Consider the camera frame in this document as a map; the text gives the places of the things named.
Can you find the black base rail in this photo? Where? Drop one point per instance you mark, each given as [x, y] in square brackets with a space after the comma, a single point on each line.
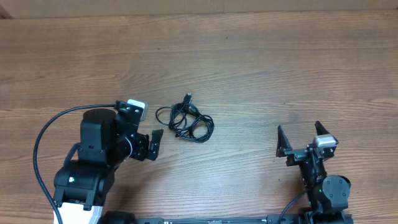
[269, 219]

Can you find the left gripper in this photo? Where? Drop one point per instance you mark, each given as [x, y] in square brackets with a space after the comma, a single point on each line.
[140, 150]

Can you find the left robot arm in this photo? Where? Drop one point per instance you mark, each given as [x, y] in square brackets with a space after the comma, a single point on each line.
[108, 136]

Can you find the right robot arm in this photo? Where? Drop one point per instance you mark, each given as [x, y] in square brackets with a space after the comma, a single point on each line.
[327, 194]

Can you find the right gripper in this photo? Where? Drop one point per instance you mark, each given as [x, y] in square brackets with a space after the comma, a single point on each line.
[296, 155]

